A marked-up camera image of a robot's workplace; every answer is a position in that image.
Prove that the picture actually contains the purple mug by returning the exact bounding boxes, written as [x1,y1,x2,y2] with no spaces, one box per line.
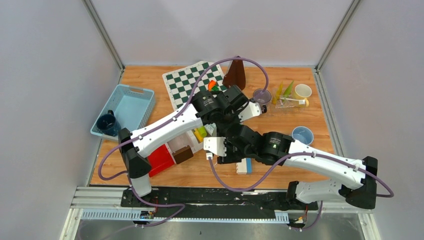
[252,88,272,114]

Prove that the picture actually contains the yellow toothpaste tube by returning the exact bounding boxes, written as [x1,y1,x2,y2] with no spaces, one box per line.
[193,129,204,143]
[271,81,284,105]

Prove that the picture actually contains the light blue mug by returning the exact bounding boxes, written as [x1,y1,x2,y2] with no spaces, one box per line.
[291,126,314,146]

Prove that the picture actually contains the white toothbrush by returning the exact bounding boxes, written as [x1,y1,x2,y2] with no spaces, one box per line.
[279,97,310,108]

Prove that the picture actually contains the cream mug yellow handle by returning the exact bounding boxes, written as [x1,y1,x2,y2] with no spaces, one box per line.
[293,84,312,100]

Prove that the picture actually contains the dark blue mug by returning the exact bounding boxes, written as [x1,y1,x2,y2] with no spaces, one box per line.
[95,110,122,137]

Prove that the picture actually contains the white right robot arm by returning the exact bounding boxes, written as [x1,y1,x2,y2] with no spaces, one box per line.
[203,124,378,210]

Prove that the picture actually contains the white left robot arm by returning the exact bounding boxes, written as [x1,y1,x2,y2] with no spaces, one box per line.
[118,85,250,207]

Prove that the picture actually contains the white blue toy brick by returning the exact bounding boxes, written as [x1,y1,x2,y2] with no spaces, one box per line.
[236,158,253,175]

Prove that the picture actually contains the orange toy block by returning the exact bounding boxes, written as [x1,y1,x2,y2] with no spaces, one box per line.
[207,80,217,91]

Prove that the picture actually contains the brown wooden metronome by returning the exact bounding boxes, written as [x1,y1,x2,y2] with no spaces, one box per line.
[222,59,246,90]

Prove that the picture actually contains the white bin with toothpastes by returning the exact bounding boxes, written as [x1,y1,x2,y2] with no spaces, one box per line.
[190,123,217,152]

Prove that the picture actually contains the white plastic bin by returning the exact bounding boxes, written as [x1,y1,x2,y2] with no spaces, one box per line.
[167,131,196,155]

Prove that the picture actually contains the green white chessboard mat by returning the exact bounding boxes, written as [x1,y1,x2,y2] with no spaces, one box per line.
[162,61,227,110]

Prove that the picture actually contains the brown wooden block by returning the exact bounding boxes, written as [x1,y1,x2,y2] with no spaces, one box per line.
[172,145,194,165]

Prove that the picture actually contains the red plastic bin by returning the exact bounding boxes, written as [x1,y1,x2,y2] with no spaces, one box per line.
[147,143,176,177]

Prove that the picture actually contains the light blue perforated basket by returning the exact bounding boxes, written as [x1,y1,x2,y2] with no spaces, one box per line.
[90,84,156,142]

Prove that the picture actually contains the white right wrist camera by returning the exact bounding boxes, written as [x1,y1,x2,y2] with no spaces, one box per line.
[203,137,227,157]

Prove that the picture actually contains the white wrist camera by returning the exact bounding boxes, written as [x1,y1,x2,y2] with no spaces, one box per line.
[238,102,262,123]
[203,137,227,157]

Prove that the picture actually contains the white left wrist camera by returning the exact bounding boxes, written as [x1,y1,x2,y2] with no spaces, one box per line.
[238,102,262,123]

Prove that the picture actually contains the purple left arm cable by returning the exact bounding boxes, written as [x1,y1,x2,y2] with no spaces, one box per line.
[97,56,270,229]

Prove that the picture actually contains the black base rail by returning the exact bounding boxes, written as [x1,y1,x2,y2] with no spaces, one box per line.
[119,186,319,220]

